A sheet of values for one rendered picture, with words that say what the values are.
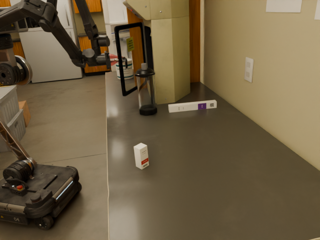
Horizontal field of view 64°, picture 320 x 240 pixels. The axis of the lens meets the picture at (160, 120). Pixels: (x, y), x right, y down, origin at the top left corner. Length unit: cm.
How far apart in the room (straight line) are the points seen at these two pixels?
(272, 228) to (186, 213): 22
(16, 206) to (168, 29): 159
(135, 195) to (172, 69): 85
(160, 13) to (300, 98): 80
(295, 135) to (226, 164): 32
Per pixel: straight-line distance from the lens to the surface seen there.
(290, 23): 111
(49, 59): 651
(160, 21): 144
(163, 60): 146
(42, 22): 130
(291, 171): 98
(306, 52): 104
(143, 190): 85
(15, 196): 227
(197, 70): 193
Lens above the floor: 147
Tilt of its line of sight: 24 degrees down
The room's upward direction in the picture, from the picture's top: 4 degrees counter-clockwise
